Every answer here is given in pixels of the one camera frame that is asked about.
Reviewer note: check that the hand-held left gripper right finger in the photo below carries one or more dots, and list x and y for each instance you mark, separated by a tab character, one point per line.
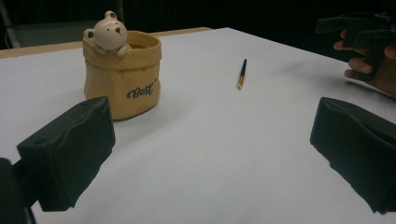
358	146

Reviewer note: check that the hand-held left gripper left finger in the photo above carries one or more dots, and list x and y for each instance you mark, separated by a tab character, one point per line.
68	149

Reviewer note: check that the yellow bear pen holder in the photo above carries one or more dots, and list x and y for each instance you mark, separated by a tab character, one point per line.
124	77

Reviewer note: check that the dark blue pen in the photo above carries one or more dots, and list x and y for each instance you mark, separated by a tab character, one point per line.
242	74

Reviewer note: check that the metal stand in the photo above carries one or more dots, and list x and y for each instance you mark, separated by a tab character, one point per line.
9	26

